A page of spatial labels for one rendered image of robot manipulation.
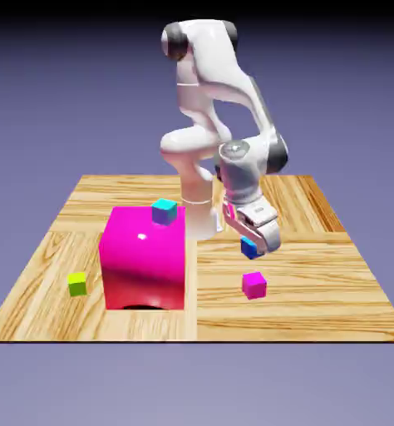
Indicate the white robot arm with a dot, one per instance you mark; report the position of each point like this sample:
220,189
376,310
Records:
213,83

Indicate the small cyan cube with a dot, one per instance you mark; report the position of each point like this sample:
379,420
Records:
164,211

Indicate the small yellow-green cube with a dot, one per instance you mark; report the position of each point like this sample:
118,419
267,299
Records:
77,284

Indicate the large magenta box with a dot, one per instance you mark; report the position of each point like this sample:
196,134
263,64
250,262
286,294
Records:
143,259

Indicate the small blue cube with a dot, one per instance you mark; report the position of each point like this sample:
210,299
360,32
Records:
249,249

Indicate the small magenta cube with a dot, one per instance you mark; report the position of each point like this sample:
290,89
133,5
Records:
254,285

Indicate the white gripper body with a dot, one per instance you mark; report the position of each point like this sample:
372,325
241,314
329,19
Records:
260,226

